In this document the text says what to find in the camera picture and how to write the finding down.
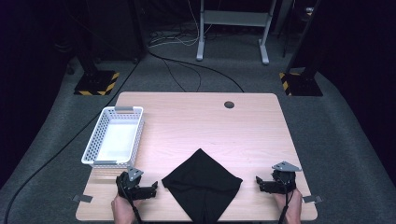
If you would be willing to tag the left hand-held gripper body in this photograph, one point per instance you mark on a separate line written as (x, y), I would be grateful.
(130, 186)

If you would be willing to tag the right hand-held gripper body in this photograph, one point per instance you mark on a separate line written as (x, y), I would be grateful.
(281, 183)

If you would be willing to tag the black printed T-shirt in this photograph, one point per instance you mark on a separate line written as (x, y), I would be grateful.
(202, 183)

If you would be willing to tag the person's right hand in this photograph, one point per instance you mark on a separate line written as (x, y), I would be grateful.
(292, 207)

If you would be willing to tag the grey tape tab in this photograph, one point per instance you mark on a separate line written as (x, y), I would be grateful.
(312, 199)
(82, 198)

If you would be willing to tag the white perforated plastic basket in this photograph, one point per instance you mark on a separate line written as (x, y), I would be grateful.
(118, 141)

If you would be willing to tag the black stand with striped base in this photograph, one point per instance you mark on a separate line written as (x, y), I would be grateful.
(300, 84)
(96, 82)

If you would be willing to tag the dark cabinet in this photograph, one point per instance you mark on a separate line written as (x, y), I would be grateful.
(115, 28)

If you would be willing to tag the grey metal stand frame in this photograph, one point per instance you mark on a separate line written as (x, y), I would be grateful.
(233, 18)

